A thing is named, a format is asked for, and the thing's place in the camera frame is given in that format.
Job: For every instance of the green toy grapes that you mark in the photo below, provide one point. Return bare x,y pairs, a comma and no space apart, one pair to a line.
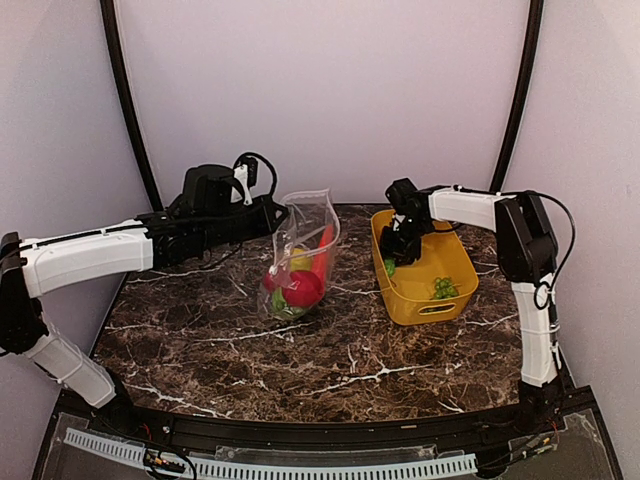
444,288

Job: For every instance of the left black frame post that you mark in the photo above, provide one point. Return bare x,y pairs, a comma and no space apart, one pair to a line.
128,110

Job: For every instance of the pink red toy fruit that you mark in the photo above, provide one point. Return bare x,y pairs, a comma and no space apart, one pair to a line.
272,282

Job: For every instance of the green toy cucumber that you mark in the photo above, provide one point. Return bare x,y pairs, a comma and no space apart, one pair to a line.
390,266

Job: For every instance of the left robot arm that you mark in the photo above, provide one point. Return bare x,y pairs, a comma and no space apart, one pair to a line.
215,207

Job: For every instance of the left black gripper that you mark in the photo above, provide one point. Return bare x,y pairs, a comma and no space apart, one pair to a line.
266,224

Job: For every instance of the black front rail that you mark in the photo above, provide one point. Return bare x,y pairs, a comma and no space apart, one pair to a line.
489,433

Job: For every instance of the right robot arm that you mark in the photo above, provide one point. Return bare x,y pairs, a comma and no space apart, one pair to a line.
527,251

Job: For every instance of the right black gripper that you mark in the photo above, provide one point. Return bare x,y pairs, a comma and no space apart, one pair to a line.
389,247

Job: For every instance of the yellow plastic basket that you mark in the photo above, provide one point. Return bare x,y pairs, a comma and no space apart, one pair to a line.
409,294

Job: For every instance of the right black frame post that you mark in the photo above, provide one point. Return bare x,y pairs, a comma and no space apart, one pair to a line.
520,94

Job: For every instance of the red toy chili pepper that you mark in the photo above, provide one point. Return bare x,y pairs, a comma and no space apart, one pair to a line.
320,262

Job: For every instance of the clear zip top bag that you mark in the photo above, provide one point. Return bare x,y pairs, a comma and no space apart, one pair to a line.
304,249

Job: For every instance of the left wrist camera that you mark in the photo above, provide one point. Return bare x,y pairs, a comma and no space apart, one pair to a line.
245,170

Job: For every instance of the red toy tomato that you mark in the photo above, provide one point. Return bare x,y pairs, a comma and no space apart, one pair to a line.
306,289

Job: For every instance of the white slotted cable duct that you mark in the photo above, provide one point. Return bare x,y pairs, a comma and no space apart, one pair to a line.
246,463

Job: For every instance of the black frame post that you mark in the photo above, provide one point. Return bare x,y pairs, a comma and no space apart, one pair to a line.
520,94
128,110

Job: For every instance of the yellow toy lemon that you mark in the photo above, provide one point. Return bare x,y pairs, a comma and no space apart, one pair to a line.
300,261

